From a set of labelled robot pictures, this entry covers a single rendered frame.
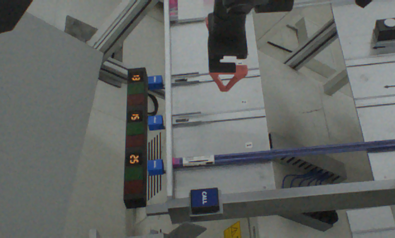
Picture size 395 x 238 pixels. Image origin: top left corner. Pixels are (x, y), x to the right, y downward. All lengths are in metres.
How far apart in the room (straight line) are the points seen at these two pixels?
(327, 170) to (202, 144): 0.52
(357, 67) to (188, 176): 0.43
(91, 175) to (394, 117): 1.09
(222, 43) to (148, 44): 1.52
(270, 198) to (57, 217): 0.39
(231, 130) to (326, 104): 0.73
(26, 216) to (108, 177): 0.96
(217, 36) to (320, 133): 0.82
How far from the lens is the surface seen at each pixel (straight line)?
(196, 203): 1.16
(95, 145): 2.17
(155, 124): 1.32
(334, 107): 2.01
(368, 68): 1.40
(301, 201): 1.21
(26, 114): 1.31
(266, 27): 2.89
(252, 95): 1.35
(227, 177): 1.24
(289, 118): 1.80
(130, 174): 1.28
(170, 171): 1.23
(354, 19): 1.50
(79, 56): 1.47
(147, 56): 2.58
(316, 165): 1.69
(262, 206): 1.21
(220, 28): 1.10
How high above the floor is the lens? 1.58
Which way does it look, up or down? 38 degrees down
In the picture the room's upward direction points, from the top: 49 degrees clockwise
